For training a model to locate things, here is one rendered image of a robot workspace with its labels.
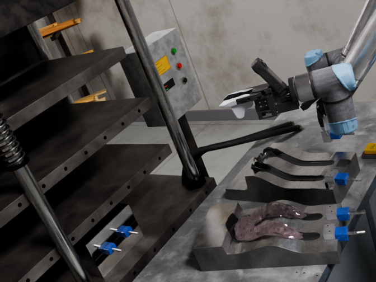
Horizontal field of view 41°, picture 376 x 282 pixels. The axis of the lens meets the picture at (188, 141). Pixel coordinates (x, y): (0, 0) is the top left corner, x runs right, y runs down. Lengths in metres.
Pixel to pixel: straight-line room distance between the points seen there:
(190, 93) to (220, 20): 2.08
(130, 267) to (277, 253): 0.66
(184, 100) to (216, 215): 0.80
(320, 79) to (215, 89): 3.66
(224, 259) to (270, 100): 0.68
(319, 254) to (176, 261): 0.58
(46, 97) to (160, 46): 0.72
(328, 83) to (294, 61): 3.04
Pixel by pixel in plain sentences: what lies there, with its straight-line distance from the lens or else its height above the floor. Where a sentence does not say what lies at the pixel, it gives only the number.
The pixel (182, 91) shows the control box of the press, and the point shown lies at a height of 1.18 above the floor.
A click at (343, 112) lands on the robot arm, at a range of 1.41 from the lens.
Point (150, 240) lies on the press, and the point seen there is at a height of 0.78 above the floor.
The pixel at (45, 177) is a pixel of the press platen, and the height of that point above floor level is 1.29.
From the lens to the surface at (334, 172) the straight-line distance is 1.99.
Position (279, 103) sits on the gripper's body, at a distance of 1.41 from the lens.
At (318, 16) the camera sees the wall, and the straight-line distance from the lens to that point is 4.15.
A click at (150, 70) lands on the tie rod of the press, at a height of 1.41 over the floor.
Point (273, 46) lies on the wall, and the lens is 4.43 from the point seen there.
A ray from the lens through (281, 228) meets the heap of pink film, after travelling 1.80.
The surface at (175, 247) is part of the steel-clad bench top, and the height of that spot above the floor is 0.80.
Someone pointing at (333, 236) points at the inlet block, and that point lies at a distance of 1.77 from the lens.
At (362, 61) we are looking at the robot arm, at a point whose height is 1.43.
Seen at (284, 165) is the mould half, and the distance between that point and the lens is 2.14.
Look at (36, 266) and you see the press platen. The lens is 1.97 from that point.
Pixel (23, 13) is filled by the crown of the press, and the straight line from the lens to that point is 1.83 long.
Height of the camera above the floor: 1.96
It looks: 23 degrees down
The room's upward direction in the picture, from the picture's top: 22 degrees counter-clockwise
